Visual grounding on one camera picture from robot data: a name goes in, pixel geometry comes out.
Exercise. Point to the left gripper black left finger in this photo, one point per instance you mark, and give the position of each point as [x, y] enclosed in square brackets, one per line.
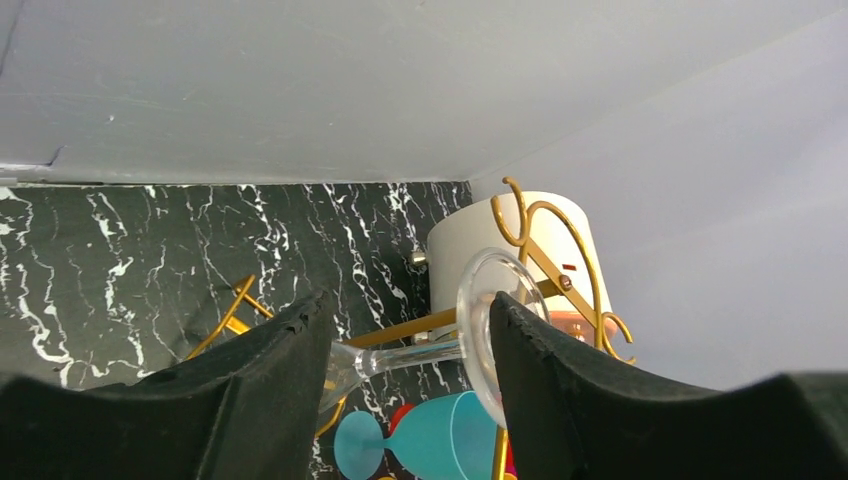
[246, 409]

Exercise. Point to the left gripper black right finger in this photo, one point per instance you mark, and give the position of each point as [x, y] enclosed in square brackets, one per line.
[573, 412]

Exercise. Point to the teal blue wine glass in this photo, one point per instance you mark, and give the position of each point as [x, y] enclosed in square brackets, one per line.
[450, 437]

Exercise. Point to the red wine glass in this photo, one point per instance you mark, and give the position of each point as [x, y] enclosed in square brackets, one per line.
[398, 415]

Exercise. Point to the clear wine glass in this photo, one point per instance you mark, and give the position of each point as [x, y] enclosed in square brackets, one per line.
[490, 271]

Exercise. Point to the round pastel drawer cabinet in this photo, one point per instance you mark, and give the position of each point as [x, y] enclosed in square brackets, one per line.
[453, 242]

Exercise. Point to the gold wire wine glass rack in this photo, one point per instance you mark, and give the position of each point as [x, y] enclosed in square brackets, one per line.
[568, 310]

